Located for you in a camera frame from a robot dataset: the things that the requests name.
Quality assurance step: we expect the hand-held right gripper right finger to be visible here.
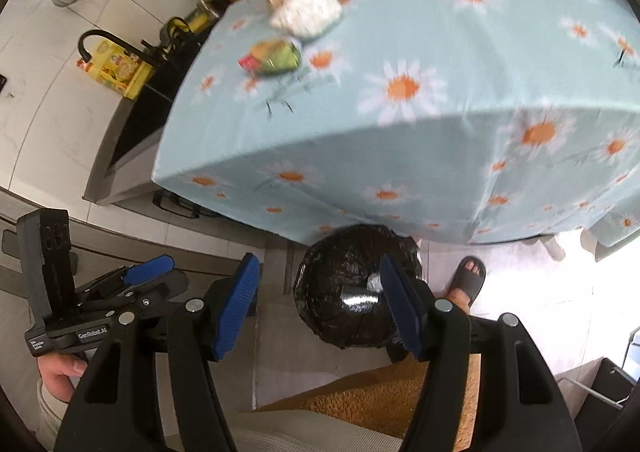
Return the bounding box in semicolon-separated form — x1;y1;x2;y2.
379;254;583;452

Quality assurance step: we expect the person's foot in black slipper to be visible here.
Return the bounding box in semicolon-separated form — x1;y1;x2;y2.
442;256;488;317

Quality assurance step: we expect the bin with black bag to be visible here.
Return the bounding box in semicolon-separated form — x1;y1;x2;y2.
292;224;425;352

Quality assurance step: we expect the orange doormat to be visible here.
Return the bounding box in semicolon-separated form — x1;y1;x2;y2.
257;349;481;440

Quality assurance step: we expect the black faucet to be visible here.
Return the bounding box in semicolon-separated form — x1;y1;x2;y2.
77;30;156;67

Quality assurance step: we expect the green snack packet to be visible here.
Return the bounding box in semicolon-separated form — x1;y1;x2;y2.
238;39;303;77

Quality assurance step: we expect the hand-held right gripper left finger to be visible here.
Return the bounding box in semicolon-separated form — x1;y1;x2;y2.
54;253;262;452

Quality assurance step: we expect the person's beige trouser leg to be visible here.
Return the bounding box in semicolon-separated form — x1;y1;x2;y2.
220;409;403;452

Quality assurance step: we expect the person's left hand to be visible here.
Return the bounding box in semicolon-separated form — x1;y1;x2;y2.
37;351;89;404

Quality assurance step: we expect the dark box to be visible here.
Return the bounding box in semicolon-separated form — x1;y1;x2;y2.
557;357;637;452

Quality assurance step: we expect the black kitchen sink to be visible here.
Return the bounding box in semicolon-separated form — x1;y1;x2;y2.
107;16;221;167

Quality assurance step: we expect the daisy print blue tablecloth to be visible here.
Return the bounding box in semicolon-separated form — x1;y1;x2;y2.
151;0;640;249

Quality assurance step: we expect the yellow plastic jug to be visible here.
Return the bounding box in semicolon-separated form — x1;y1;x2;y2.
85;42;156;100

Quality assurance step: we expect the white crumpled plastic bag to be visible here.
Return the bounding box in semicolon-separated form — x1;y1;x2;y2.
270;0;343;40

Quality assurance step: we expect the black sink caddy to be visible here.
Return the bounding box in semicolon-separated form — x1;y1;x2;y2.
160;14;211;52

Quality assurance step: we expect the black cabinet handle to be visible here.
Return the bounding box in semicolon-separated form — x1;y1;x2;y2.
152;189;221;220

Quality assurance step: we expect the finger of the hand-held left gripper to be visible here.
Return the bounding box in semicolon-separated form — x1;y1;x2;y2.
75;254;176;305
84;271;190;321

